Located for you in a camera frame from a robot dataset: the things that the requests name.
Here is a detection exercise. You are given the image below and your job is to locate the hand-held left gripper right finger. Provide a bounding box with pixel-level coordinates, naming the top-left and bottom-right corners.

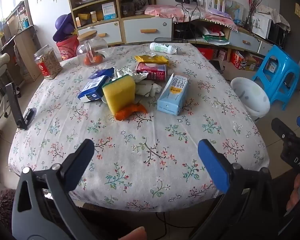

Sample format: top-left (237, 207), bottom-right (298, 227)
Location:
top-left (190, 139), bottom-right (282, 240)

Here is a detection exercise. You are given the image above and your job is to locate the crumpled white tissue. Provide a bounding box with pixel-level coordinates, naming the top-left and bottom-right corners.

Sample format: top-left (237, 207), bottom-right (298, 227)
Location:
top-left (114, 67), bottom-right (163, 97)

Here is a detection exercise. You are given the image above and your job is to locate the black power strip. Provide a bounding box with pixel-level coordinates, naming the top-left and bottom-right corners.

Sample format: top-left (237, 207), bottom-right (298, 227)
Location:
top-left (175, 0), bottom-right (205, 5)

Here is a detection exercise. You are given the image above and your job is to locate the white waste bin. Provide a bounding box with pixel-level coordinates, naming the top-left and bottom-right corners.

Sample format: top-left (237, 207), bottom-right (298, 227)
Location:
top-left (230, 77), bottom-right (271, 117)

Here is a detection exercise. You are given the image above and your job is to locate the blue biscuit box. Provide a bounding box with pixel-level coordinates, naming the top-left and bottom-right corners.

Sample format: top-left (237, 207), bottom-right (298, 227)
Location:
top-left (77, 67), bottom-right (115, 103)

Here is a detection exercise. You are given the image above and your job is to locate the yellow sponge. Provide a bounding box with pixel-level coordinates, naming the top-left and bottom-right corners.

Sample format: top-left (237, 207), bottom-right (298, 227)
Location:
top-left (102, 75), bottom-right (136, 115)

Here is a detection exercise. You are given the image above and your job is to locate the glass jar with wooden lid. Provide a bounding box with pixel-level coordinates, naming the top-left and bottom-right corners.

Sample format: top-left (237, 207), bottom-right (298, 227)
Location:
top-left (76, 30), bottom-right (108, 67)

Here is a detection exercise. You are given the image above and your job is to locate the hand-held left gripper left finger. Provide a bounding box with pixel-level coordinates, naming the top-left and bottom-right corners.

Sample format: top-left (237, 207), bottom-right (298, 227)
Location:
top-left (11, 139), bottom-right (98, 240)

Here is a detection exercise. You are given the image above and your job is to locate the light blue carton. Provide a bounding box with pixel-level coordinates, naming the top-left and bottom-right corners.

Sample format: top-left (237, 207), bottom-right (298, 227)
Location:
top-left (157, 73), bottom-right (190, 116)

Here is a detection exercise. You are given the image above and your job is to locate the black phone stand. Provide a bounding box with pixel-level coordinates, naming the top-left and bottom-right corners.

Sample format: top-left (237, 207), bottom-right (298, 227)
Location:
top-left (5, 82), bottom-right (37, 130)

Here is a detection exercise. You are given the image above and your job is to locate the pink cloth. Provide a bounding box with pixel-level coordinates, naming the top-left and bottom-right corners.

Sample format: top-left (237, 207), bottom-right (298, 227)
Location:
top-left (144, 4), bottom-right (190, 23)

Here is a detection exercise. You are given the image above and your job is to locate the blue plastic stool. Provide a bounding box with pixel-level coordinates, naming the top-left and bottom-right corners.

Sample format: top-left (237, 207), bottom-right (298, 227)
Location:
top-left (251, 44), bottom-right (300, 111)

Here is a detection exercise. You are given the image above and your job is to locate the low wooden side cabinet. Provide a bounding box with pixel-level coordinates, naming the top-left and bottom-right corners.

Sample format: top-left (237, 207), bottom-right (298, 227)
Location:
top-left (172, 17), bottom-right (274, 60)

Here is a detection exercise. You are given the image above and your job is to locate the white gift bag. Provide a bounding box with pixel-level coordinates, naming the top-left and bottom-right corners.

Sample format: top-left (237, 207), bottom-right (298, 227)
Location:
top-left (207, 0), bottom-right (244, 23)

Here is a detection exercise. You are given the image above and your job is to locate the person's right hand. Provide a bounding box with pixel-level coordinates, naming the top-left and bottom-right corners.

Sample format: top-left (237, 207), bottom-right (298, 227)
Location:
top-left (286, 174), bottom-right (300, 212)

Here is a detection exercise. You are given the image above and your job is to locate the wooden shelf unit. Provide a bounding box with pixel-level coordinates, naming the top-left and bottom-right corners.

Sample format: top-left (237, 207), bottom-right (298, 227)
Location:
top-left (0, 0), bottom-right (42, 80)

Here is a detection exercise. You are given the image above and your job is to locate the orange peel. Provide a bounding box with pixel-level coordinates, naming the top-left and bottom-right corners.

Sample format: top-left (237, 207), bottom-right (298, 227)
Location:
top-left (114, 103), bottom-right (148, 120)

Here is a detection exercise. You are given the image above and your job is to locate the wooden cabinet with drawers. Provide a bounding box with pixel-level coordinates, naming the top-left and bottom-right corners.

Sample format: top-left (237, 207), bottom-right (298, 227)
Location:
top-left (67, 0), bottom-right (174, 47)

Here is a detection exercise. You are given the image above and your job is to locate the red drink can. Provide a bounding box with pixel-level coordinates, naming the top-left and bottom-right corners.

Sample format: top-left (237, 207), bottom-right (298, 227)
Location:
top-left (135, 62), bottom-right (168, 82)

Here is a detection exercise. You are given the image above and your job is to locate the floral tablecloth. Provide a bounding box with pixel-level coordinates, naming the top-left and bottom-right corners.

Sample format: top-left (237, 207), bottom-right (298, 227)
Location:
top-left (8, 42), bottom-right (270, 212)

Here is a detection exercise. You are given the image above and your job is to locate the green and white bag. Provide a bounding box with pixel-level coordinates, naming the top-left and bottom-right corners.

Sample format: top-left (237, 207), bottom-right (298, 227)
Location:
top-left (202, 34), bottom-right (230, 46)

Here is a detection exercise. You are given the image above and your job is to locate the purple hat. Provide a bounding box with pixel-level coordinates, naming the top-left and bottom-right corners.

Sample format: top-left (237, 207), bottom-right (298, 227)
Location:
top-left (52, 12), bottom-right (77, 42)

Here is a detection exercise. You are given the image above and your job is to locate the black cable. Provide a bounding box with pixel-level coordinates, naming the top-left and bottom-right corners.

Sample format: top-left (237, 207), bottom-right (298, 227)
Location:
top-left (154, 211), bottom-right (198, 240)

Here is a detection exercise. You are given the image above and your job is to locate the red cardboard box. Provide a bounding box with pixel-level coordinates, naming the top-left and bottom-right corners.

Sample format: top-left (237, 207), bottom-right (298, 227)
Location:
top-left (231, 50), bottom-right (257, 70)

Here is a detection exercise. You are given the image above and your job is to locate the vase with dried twigs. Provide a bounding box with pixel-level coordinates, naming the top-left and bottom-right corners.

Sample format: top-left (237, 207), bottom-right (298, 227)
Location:
top-left (244, 0), bottom-right (264, 32)

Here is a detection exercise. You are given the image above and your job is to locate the plastic nut jar red label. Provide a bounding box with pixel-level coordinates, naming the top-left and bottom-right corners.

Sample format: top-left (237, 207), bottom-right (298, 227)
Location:
top-left (34, 44), bottom-right (63, 80)

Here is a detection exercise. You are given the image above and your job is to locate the fuzzy brown robe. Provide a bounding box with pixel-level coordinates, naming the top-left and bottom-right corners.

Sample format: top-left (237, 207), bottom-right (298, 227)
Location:
top-left (0, 189), bottom-right (17, 228)

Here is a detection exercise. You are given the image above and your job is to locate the white microwave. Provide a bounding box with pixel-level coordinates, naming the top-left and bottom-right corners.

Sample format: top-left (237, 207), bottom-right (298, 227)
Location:
top-left (251, 12), bottom-right (273, 39)

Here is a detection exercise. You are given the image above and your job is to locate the yellow snack packet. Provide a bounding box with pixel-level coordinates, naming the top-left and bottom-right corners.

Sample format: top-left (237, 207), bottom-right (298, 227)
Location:
top-left (134, 54), bottom-right (170, 67)

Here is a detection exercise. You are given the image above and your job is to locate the blue and white box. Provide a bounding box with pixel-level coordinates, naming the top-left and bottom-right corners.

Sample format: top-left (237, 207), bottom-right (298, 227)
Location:
top-left (102, 2), bottom-right (117, 21)

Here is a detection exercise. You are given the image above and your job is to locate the person's left hand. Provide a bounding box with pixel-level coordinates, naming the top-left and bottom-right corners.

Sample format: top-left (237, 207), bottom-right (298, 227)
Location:
top-left (110, 226), bottom-right (147, 240)

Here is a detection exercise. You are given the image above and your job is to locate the white bottle green label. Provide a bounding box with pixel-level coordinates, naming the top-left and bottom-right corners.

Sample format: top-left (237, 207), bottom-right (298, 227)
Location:
top-left (149, 42), bottom-right (178, 55)

